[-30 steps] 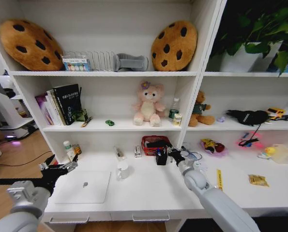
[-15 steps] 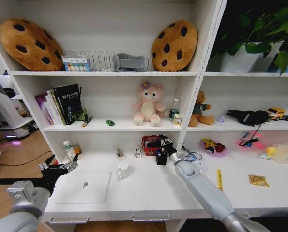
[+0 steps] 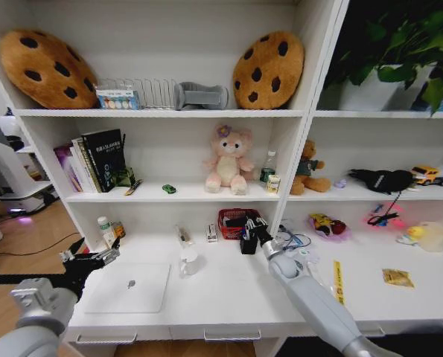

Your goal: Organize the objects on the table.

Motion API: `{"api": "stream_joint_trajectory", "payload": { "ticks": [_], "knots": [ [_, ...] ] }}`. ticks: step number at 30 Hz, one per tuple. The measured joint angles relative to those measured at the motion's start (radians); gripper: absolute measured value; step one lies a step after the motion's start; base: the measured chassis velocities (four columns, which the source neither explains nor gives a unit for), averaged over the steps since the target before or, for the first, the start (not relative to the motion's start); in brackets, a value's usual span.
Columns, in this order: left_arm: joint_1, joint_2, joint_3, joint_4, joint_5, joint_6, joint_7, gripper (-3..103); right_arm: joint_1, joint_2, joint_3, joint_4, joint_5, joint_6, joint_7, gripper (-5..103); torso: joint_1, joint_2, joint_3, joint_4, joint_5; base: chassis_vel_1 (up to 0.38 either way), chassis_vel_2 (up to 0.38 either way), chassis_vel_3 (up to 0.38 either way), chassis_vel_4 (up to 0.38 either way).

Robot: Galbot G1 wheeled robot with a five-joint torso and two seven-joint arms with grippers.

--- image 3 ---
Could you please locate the black pen holder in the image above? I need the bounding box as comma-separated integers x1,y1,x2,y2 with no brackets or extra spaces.
239,225,260,256

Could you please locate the small stapler box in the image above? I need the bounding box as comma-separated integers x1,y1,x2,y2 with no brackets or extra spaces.
205,222,220,244

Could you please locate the camouflage pouch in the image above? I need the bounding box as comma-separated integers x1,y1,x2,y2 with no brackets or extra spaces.
112,167,137,188

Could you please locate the clear plastic tube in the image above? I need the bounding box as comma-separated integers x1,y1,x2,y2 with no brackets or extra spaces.
174,223,194,248

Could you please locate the gold snack packet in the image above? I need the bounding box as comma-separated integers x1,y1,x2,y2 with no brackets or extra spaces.
381,268,416,290

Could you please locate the clear plastic badge sleeve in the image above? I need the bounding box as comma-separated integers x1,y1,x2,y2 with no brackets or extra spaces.
283,246,319,269

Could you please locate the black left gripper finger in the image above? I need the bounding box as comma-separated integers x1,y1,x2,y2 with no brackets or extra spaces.
88,236,122,267
58,237,87,263

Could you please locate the black floor cable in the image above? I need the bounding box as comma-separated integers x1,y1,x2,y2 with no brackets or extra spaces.
0,231,82,258

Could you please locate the green leafy plant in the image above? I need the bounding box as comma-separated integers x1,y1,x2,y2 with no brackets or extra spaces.
324,0,443,117

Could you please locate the brown teddy bear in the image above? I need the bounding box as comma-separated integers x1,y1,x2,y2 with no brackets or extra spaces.
290,138,333,196

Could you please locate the yellow paper strip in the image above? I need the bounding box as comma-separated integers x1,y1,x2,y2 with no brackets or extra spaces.
332,260,346,306

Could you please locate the white plastic cup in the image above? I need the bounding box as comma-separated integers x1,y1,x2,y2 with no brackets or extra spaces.
178,246,200,280

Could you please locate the white pill bottle green label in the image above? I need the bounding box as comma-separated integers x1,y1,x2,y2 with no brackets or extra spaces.
96,216,117,249

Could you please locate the black cap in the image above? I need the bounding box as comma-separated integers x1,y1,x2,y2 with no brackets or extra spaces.
348,167,416,196

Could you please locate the purple book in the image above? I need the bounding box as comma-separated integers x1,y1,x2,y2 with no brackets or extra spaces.
53,144,83,193

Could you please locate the white book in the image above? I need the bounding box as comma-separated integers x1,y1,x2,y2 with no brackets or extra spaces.
69,138,100,194

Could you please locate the translucent plastic container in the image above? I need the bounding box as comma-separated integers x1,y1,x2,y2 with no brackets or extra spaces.
415,221,443,254

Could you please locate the brown cookie cushion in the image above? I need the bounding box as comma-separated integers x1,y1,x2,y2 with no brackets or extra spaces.
0,28,100,110
232,30,305,111

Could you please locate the pink plush cat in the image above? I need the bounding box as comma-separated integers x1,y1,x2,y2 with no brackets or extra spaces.
202,123,257,196

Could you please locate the red mesh basket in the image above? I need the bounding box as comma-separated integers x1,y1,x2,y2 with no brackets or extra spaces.
217,208,262,241

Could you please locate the yellow black utility knife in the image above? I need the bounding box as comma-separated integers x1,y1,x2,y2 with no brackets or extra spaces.
124,178,144,197

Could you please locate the pink toy with black cord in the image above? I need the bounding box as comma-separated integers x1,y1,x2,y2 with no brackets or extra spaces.
365,191,407,231

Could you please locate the yellow toy truck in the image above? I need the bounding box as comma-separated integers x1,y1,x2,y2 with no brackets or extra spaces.
409,164,443,187

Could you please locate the small yellow drink carton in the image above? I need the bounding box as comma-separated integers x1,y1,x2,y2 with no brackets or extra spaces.
266,174,282,195

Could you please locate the white drawer handle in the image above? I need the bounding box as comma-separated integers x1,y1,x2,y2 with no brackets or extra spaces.
75,331,138,344
356,324,386,338
203,327,262,342

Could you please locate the silver wire rack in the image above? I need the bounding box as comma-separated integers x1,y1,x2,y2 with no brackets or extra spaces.
98,77,179,111

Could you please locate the white plant pot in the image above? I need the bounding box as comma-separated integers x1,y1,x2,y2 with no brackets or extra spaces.
337,63,437,112

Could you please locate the white laptop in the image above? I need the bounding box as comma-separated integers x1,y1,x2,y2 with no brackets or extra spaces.
83,261,172,315

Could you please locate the yellow rubber duck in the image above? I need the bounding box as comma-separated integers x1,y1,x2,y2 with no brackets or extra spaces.
406,225,427,241

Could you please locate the white shelf desk unit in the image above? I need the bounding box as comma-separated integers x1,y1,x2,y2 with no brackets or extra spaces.
0,0,443,357

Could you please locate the black book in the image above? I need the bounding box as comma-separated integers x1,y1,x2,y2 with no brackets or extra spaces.
80,128,127,194

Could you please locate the white grey background machine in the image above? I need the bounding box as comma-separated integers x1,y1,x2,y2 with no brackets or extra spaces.
0,114,59,217

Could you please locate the blue white tissue box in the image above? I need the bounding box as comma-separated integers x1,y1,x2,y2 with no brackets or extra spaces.
95,84,141,111

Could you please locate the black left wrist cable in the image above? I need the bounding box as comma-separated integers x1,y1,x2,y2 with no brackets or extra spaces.
0,274,68,286

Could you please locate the clear water bottle green label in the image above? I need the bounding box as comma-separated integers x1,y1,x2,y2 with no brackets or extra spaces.
259,149,278,184

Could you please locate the blue lanyard cable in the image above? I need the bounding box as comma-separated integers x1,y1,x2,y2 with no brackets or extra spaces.
278,222,313,251

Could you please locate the grey neck pillow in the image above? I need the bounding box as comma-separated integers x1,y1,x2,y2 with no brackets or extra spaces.
173,81,231,112

